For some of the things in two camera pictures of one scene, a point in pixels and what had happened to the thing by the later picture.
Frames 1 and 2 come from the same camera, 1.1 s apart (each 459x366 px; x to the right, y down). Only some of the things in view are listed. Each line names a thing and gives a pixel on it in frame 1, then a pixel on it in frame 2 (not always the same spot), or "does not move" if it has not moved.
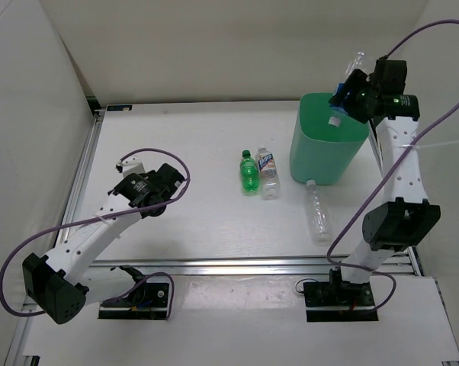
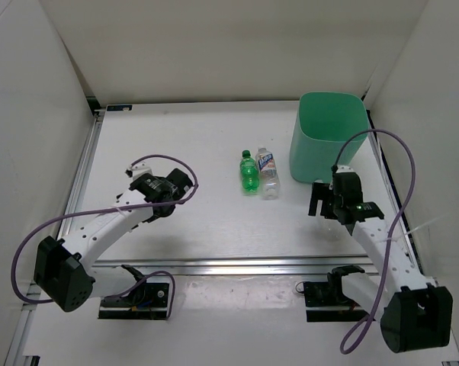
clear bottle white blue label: (269, 181) does not move
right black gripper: (355, 82) to (321, 191)
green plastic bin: (326, 142) does not move
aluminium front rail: (245, 266) does not move
